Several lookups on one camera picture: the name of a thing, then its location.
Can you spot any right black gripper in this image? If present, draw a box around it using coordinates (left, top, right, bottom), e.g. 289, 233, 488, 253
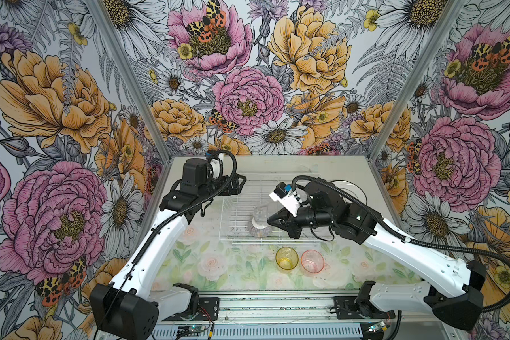
267, 204, 334, 239

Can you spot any clear glass cup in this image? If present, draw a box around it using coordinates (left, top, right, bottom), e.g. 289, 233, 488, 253
252, 201, 282, 229

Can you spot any amber glass cup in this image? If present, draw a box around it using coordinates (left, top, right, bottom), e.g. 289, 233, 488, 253
275, 246, 299, 271

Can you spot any pink glass cup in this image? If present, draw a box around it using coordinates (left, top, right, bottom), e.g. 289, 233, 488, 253
300, 249, 325, 274

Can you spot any plate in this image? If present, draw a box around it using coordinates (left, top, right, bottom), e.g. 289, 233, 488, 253
332, 180, 368, 204

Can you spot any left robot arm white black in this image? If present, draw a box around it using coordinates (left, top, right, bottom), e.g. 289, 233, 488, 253
89, 150, 246, 339

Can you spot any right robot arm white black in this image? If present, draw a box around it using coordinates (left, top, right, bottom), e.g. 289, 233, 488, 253
267, 178, 486, 331

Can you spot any ribbed white bowl upside down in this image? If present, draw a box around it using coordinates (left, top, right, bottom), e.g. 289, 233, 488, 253
248, 218, 273, 239

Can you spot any green circuit board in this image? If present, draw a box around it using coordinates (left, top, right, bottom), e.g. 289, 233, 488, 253
176, 325, 206, 339

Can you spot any white wire dish rack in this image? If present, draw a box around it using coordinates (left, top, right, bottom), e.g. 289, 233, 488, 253
219, 172, 331, 246

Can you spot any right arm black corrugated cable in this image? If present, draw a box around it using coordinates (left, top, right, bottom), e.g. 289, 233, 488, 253
290, 175, 510, 340

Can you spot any aluminium front rail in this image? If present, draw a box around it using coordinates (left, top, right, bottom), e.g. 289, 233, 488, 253
93, 290, 460, 326

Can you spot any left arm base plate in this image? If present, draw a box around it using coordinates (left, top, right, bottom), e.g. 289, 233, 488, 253
164, 297, 220, 322

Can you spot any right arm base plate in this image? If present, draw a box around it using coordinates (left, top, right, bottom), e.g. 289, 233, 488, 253
329, 296, 396, 320

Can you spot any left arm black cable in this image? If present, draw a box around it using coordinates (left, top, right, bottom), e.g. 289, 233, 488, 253
91, 149, 238, 340

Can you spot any white vented cable duct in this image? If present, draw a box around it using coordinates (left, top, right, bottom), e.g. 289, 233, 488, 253
150, 323, 364, 339

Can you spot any left aluminium frame post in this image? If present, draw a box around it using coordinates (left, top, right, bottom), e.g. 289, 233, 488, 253
87, 1, 172, 164

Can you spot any aluminium frame post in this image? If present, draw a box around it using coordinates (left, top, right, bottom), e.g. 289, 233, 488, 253
87, 1, 172, 164
368, 1, 466, 161

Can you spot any right aluminium frame post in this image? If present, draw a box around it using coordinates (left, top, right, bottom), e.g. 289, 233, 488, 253
368, 1, 466, 161

